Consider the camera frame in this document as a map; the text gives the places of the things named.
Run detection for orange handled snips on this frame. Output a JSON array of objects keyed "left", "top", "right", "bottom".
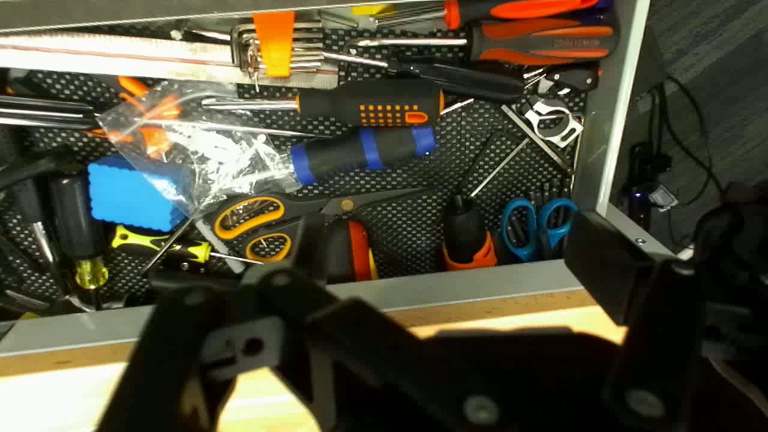
[{"left": 194, "top": 186, "right": 427, "bottom": 269}]

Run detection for black power adapter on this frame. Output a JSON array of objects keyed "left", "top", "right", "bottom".
[{"left": 620, "top": 142, "right": 680, "bottom": 231}]

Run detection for small yellow tool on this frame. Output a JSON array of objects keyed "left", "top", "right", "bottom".
[{"left": 107, "top": 223, "right": 215, "bottom": 269}]

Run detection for blue handled scissors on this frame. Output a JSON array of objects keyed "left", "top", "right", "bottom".
[{"left": 496, "top": 195, "right": 580, "bottom": 264}]

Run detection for silver metal tool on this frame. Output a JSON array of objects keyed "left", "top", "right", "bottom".
[{"left": 500, "top": 93, "right": 587, "bottom": 173}]

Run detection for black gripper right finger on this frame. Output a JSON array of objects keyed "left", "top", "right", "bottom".
[{"left": 602, "top": 256, "right": 708, "bottom": 432}]

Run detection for blue plastic box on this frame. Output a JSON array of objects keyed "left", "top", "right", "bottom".
[{"left": 84, "top": 154, "right": 194, "bottom": 235}]

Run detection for blue black screwdriver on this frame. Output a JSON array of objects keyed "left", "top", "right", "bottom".
[{"left": 288, "top": 125, "right": 442, "bottom": 189}]

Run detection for yellow black screwdriver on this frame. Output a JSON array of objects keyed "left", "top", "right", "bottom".
[{"left": 46, "top": 173, "right": 112, "bottom": 310}]

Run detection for grey cabinet with wooden top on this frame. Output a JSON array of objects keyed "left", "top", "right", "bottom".
[{"left": 0, "top": 285, "right": 632, "bottom": 432}]

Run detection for black orange tool handle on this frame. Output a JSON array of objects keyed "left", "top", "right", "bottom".
[{"left": 438, "top": 133, "right": 534, "bottom": 273}]

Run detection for clear plastic bag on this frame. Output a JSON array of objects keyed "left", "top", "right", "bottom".
[{"left": 92, "top": 79, "right": 301, "bottom": 211}]

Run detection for red black handled pliers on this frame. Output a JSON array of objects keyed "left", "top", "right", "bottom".
[{"left": 320, "top": 213, "right": 379, "bottom": 283}]

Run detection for hex key set orange holder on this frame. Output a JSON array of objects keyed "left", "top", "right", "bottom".
[{"left": 227, "top": 10, "right": 344, "bottom": 82}]

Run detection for grey tool drawer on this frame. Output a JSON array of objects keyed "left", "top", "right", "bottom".
[{"left": 0, "top": 0, "right": 654, "bottom": 357}]

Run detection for black screwdriver orange dotted grip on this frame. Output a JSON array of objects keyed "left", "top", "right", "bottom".
[{"left": 198, "top": 76, "right": 445, "bottom": 132}]

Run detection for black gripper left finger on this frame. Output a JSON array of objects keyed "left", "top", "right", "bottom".
[{"left": 92, "top": 264, "right": 343, "bottom": 432}]

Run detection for orange-handled pliers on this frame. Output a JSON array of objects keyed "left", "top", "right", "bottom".
[{"left": 354, "top": 18, "right": 618, "bottom": 70}]

